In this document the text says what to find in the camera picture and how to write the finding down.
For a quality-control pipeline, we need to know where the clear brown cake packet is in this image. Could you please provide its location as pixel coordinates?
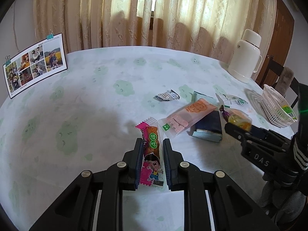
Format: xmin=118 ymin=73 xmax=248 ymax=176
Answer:
xmin=228 ymin=109 xmax=252 ymax=131

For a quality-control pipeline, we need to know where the pink cartoon snack packet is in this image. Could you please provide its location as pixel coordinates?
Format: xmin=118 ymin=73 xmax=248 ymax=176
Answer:
xmin=135 ymin=117 xmax=164 ymax=187

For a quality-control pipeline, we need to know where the purple candy packet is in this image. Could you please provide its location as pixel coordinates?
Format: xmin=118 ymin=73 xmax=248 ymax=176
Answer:
xmin=219 ymin=105 xmax=231 ymax=123

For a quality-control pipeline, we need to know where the pink biscuit packet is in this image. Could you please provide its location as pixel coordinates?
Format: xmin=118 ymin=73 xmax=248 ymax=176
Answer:
xmin=158 ymin=98 xmax=217 ymax=138

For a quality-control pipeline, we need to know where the grey patterned candy wrapper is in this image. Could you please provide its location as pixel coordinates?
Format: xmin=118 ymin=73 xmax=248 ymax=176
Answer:
xmin=154 ymin=90 xmax=180 ymax=101

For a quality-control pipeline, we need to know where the green white snack packet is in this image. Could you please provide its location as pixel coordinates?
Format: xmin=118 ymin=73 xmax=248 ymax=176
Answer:
xmin=216 ymin=93 xmax=248 ymax=107

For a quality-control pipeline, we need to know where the white plastic basket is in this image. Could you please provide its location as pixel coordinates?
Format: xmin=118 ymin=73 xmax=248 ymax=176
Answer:
xmin=262 ymin=85 xmax=298 ymax=128

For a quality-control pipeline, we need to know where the green snack box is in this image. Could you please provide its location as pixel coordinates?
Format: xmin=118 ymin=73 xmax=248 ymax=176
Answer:
xmin=282 ymin=105 xmax=297 ymax=121

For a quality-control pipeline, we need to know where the dark wooden chair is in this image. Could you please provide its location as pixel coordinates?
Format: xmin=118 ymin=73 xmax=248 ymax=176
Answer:
xmin=259 ymin=55 xmax=299 ymax=108

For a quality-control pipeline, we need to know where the cream thermos jug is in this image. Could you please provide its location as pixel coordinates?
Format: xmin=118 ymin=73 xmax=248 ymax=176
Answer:
xmin=227 ymin=29 xmax=262 ymax=84

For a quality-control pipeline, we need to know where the beige curtain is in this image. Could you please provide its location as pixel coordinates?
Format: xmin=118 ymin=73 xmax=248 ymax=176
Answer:
xmin=33 ymin=0 xmax=277 ymax=63

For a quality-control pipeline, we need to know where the photo collage calendar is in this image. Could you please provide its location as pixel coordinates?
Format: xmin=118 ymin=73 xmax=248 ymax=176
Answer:
xmin=3 ymin=33 xmax=67 ymax=99

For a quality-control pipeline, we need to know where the teal binder clip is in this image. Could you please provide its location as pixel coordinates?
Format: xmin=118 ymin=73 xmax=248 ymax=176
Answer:
xmin=5 ymin=55 xmax=11 ymax=66
xmin=46 ymin=30 xmax=54 ymax=40

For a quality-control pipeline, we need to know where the teal binder clip left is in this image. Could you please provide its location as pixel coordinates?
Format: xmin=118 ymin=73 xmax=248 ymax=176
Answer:
xmin=5 ymin=55 xmax=11 ymax=66

